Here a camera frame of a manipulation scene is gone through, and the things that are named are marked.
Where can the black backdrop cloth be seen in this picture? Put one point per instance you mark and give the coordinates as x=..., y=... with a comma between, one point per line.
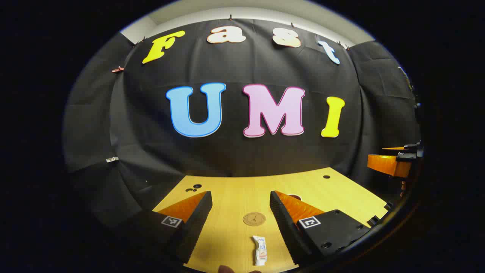
x=235, y=151

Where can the wooden desktop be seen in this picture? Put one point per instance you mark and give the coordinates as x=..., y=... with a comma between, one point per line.
x=235, y=193

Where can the white toothpaste tube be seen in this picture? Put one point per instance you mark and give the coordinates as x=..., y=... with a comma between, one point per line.
x=260, y=250

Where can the red cloth clip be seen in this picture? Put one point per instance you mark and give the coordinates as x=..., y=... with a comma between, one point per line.
x=118, y=69

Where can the silver cloth clip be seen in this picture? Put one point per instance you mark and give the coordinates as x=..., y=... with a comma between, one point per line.
x=112, y=159

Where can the black table edge clamp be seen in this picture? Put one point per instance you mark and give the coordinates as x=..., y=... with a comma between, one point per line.
x=373, y=220
x=388, y=206

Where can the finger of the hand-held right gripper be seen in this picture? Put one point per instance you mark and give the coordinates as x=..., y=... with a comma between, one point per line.
x=386, y=165
x=396, y=148

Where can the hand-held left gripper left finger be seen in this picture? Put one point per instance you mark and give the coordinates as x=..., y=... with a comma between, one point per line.
x=197, y=223

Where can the round cork coaster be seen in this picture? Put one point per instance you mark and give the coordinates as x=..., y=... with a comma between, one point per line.
x=254, y=219

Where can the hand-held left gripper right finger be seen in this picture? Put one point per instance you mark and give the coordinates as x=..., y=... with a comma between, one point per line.
x=282, y=223

